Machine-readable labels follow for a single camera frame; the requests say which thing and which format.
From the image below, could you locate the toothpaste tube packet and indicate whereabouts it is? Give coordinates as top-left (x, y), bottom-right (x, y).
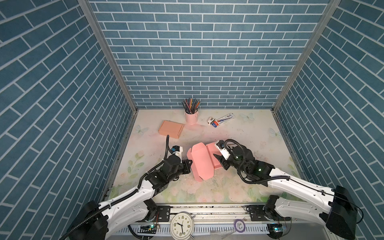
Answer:
top-left (210, 113), bottom-right (236, 128)

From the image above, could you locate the pink pencil cup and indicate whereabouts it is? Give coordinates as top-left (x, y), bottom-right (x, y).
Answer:
top-left (185, 111), bottom-right (199, 125)

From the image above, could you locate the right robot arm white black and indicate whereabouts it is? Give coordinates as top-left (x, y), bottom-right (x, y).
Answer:
top-left (214, 139), bottom-right (361, 240)

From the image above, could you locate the pink paper box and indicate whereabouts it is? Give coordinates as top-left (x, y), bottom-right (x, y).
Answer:
top-left (187, 143), bottom-right (222, 182)

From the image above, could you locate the purple tape roll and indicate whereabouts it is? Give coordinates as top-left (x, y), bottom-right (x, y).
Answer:
top-left (234, 219), bottom-right (246, 233)

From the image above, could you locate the right circuit board green led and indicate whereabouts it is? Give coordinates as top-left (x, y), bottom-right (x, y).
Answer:
top-left (267, 224), bottom-right (284, 240)

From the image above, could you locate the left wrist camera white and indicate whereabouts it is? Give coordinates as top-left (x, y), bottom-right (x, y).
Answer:
top-left (171, 146), bottom-right (183, 159)

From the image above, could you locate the left circuit board green led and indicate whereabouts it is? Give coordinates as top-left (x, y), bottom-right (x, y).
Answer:
top-left (138, 225), bottom-right (157, 235)

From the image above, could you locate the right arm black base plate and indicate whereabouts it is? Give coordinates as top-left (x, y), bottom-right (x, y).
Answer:
top-left (245, 205), bottom-right (291, 222)

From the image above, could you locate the orange paper box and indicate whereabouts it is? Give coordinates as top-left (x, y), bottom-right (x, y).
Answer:
top-left (158, 121), bottom-right (185, 139)

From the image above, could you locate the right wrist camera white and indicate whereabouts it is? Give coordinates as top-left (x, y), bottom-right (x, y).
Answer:
top-left (215, 140), bottom-right (231, 161)

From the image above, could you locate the aluminium front rail frame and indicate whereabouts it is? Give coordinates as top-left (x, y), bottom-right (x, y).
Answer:
top-left (110, 204), bottom-right (339, 240)

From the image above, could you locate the coloured pencils bunch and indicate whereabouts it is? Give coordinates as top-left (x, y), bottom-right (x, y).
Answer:
top-left (182, 98), bottom-right (201, 115)

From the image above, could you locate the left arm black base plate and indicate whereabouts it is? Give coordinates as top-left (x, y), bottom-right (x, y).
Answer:
top-left (146, 205), bottom-right (171, 223)

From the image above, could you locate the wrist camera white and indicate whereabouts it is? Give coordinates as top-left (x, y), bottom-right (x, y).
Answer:
top-left (215, 140), bottom-right (231, 161)
top-left (171, 146), bottom-right (183, 159)

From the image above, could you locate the circuit board green led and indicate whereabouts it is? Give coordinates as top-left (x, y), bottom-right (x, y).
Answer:
top-left (138, 225), bottom-right (157, 235)
top-left (267, 224), bottom-right (284, 240)

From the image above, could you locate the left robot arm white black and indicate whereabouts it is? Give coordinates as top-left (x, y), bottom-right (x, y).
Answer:
top-left (61, 154), bottom-right (193, 240)

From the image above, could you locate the white alarm clock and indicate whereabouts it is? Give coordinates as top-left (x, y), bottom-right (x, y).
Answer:
top-left (170, 212), bottom-right (195, 240)

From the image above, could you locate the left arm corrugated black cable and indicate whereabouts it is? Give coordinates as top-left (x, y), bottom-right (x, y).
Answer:
top-left (59, 134), bottom-right (173, 240)

